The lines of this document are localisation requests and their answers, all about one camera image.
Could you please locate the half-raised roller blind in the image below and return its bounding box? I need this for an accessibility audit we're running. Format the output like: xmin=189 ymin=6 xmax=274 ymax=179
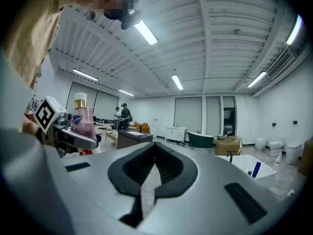
xmin=222 ymin=96 xmax=237 ymax=137

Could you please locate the white water dispenser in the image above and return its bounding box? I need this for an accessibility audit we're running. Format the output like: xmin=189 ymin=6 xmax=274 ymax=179
xmin=151 ymin=118 xmax=159 ymax=138

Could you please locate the blue bottle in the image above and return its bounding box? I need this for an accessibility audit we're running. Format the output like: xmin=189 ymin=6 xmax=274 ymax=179
xmin=252 ymin=161 xmax=262 ymax=179

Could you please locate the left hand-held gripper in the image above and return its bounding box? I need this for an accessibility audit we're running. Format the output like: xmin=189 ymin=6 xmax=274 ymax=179
xmin=33 ymin=95 xmax=102 ymax=158

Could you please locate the person's tan shirt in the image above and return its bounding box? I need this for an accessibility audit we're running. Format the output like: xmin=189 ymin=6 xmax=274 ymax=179
xmin=2 ymin=0 xmax=106 ymax=90

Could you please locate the light wooden table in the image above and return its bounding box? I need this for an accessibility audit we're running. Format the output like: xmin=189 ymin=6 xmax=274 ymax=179
xmin=105 ymin=130 xmax=118 ymax=144

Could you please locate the narrow grey roller blind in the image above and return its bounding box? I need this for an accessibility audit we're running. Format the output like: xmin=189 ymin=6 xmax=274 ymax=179
xmin=205 ymin=96 xmax=221 ymax=137

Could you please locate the dark wooden vanity cabinet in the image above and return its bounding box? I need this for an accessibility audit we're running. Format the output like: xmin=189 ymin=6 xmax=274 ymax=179
xmin=116 ymin=128 xmax=154 ymax=149

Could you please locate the white spray bottle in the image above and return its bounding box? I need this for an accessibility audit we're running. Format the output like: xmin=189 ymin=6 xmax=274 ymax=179
xmin=273 ymin=152 xmax=283 ymax=172

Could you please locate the brown cabinet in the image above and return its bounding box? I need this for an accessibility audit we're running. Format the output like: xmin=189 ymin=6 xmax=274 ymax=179
xmin=298 ymin=138 xmax=313 ymax=176

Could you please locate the wide grey roller blind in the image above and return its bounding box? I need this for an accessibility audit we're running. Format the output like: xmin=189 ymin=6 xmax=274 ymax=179
xmin=174 ymin=97 xmax=202 ymax=134

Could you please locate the black head-worn camera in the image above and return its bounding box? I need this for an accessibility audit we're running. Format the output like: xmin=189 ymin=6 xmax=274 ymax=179
xmin=120 ymin=8 xmax=142 ymax=30

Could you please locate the ceiling air conditioner vent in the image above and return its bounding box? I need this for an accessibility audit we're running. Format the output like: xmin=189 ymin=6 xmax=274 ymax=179
xmin=267 ymin=49 xmax=295 ymax=78

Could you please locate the green bathtub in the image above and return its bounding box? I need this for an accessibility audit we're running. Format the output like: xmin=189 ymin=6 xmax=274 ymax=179
xmin=187 ymin=130 xmax=215 ymax=148

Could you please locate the white vanity cabinet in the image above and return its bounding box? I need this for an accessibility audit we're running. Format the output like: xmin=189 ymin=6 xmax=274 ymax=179
xmin=165 ymin=126 xmax=188 ymax=142

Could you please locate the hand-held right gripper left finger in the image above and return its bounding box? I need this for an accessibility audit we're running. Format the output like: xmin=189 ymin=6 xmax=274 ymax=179
xmin=1 ymin=130 xmax=156 ymax=235

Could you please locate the white toilet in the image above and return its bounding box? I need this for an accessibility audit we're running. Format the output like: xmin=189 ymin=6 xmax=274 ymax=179
xmin=285 ymin=141 xmax=303 ymax=165
xmin=255 ymin=137 xmax=268 ymax=150
xmin=268 ymin=135 xmax=286 ymax=157

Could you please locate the white bathtub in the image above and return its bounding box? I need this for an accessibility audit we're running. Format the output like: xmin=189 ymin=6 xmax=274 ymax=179
xmin=214 ymin=155 xmax=278 ymax=181

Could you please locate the large grey roller blind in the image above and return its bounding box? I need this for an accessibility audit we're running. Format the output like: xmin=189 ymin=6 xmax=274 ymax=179
xmin=93 ymin=91 xmax=120 ymax=121
xmin=65 ymin=81 xmax=98 ymax=114

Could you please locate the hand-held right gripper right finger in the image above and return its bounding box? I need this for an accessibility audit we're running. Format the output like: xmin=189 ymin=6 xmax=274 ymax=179
xmin=138 ymin=142 xmax=298 ymax=235

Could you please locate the orange sofa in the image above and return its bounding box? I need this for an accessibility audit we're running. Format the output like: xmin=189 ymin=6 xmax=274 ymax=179
xmin=133 ymin=122 xmax=150 ymax=134

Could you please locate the cardboard box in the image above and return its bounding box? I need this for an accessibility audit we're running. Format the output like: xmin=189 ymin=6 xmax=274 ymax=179
xmin=215 ymin=135 xmax=243 ymax=156

